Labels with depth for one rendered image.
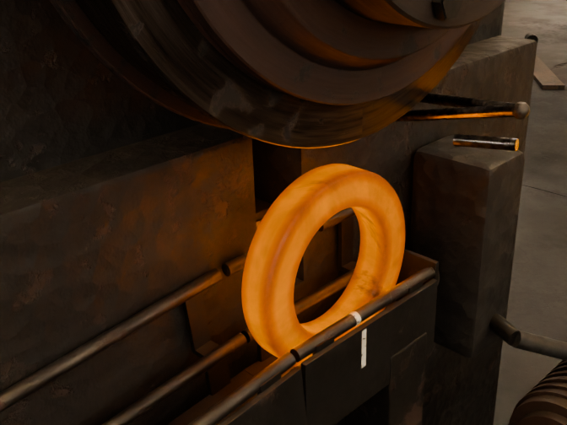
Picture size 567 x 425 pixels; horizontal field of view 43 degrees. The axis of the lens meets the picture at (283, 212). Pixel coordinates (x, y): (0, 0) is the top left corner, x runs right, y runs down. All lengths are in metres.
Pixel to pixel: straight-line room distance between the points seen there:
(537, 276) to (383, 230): 1.59
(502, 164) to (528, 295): 1.38
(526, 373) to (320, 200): 1.29
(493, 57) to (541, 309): 1.24
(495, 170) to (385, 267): 0.16
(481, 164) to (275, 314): 0.29
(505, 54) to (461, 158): 0.21
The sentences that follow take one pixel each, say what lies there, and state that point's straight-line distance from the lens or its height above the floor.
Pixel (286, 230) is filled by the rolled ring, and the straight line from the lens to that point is 0.56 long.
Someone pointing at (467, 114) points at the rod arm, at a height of 0.89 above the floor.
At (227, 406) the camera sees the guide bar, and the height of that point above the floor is 0.71.
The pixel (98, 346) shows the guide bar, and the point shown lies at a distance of 0.57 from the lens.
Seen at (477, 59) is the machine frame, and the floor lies 0.87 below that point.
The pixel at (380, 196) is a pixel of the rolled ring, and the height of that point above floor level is 0.81.
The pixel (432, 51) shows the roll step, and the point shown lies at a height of 0.94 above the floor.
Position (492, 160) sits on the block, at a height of 0.80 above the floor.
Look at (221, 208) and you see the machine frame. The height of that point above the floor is 0.81.
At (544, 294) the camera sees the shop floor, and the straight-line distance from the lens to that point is 2.15.
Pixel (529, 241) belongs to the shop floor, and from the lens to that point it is 2.44.
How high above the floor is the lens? 1.06
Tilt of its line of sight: 24 degrees down
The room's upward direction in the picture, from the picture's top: 2 degrees counter-clockwise
